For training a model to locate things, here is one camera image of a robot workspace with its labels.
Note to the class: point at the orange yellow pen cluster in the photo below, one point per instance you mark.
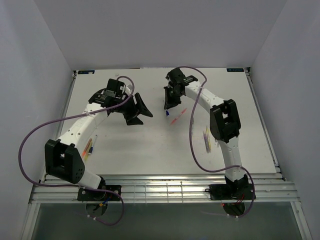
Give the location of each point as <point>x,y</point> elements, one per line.
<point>85,152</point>

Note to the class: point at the left blue corner label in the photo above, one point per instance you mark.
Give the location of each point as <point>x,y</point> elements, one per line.
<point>85,72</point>

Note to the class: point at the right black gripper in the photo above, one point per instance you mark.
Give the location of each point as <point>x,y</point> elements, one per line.
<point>169,103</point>

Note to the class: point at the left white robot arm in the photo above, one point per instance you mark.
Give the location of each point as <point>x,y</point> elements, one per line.
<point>65,156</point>

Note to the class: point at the blue corner label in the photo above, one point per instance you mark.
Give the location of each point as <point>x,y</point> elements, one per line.
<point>85,72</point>
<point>235,70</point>

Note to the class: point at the right blue corner label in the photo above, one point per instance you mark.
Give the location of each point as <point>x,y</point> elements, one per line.
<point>235,70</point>

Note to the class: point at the aluminium rail frame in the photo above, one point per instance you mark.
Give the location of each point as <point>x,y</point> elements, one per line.
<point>168,189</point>

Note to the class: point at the red pen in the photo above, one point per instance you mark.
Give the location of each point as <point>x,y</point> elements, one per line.
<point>178,116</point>

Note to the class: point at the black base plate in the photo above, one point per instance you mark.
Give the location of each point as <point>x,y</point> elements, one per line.
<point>225,192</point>
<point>86,195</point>

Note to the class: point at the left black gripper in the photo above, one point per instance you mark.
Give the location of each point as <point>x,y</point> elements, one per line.
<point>139,108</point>

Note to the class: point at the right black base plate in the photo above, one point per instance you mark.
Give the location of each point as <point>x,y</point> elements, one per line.
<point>225,192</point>

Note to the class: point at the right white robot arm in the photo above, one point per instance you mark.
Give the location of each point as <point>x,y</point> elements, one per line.
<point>224,125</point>

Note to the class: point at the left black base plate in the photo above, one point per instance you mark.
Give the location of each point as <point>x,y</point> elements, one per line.
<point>86,195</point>

